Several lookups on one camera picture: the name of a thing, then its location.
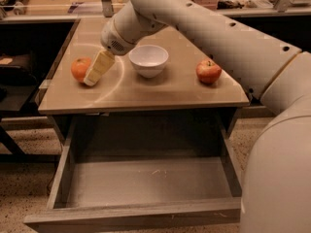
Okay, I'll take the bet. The white bowl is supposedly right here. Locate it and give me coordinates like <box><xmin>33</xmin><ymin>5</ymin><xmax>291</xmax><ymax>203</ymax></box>
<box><xmin>128</xmin><ymin>45</ymin><xmax>169</xmax><ymax>79</ymax></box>

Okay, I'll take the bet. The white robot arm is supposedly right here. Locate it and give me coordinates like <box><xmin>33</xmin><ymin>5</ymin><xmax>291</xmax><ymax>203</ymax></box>
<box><xmin>84</xmin><ymin>0</ymin><xmax>311</xmax><ymax>233</ymax></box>

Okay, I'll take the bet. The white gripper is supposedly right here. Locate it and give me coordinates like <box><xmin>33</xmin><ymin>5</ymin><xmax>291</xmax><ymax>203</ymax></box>
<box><xmin>84</xmin><ymin>18</ymin><xmax>135</xmax><ymax>86</ymax></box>

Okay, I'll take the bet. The grey open drawer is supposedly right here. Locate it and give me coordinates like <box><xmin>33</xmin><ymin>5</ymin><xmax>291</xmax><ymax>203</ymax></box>
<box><xmin>24</xmin><ymin>115</ymin><xmax>241</xmax><ymax>233</ymax></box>

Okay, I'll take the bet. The red apple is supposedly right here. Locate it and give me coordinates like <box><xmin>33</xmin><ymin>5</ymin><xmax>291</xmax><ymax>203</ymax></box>
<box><xmin>195</xmin><ymin>59</ymin><xmax>222</xmax><ymax>84</ymax></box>

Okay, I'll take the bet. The orange fruit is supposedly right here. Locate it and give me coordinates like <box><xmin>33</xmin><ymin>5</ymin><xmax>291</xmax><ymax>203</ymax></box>
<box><xmin>71</xmin><ymin>57</ymin><xmax>91</xmax><ymax>83</ymax></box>

